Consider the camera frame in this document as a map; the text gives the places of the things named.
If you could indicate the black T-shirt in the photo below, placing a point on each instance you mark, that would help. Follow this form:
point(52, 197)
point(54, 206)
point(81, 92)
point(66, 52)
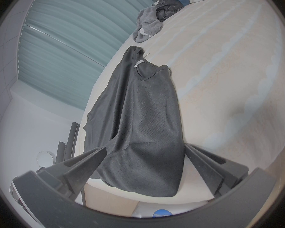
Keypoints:
point(144, 127)

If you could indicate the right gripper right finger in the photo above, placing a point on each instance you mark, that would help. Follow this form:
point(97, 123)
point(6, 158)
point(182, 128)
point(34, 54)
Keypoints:
point(209, 172)

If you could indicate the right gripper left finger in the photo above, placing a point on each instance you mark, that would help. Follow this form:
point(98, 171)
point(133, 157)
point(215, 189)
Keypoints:
point(76, 172)

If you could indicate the grey garment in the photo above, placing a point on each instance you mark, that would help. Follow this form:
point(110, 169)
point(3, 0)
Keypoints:
point(147, 22)

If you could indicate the bed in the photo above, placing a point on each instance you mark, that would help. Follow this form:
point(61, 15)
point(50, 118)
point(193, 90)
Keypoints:
point(228, 79)

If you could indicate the blue-green curtain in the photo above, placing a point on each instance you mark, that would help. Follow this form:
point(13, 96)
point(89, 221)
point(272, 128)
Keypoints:
point(68, 44)

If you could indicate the black garment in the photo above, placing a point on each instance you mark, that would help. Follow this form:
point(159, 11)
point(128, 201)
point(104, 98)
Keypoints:
point(167, 6)

